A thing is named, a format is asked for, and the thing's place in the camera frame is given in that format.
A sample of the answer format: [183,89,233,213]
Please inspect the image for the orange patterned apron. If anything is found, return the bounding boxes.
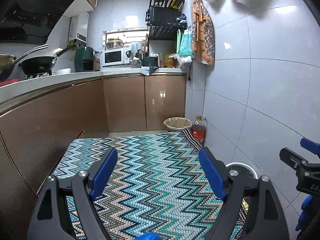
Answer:
[191,0,215,66]

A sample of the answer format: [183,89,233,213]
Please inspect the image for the black range hood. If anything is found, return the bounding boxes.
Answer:
[1,0,74,45]

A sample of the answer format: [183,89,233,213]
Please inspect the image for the right blue gloved hand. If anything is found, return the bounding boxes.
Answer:
[295,195,314,231]

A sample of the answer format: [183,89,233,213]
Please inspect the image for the brown kitchen base cabinets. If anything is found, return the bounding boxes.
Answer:
[1,74,186,239]

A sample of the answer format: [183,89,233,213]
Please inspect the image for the glass lidded pot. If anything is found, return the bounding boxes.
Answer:
[106,38,124,50]

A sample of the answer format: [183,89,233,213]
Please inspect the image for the white microwave oven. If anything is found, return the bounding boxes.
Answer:
[100,48,130,67]

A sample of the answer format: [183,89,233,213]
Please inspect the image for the blue grey dish cloth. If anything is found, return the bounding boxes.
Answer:
[140,66,159,76]

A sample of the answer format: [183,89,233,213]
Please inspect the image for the white gas water heater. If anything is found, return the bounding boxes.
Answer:
[68,12,89,46]

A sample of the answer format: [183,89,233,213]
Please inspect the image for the cooking oil bottle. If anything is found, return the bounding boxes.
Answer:
[191,115,207,145]

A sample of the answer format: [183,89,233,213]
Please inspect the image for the white rimmed trash bin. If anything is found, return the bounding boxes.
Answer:
[226,162,258,179]

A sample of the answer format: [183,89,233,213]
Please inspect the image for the teal plastic bag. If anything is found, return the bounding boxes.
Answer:
[176,29,193,57]

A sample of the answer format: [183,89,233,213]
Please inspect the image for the zigzag patterned floor mat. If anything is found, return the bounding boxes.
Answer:
[51,128,249,240]

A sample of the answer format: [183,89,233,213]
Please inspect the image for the beige waste basket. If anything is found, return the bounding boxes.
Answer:
[163,117,193,132]

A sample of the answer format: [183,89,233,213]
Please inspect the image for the black dish rack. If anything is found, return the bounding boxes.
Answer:
[145,0,187,41]

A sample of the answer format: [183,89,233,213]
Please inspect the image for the green kettle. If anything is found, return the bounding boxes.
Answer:
[141,56,158,67]

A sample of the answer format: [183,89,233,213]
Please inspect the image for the black wok pan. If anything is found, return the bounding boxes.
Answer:
[18,43,78,77]

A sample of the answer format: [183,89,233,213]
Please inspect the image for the steel cooking pot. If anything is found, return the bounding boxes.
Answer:
[0,44,49,82]

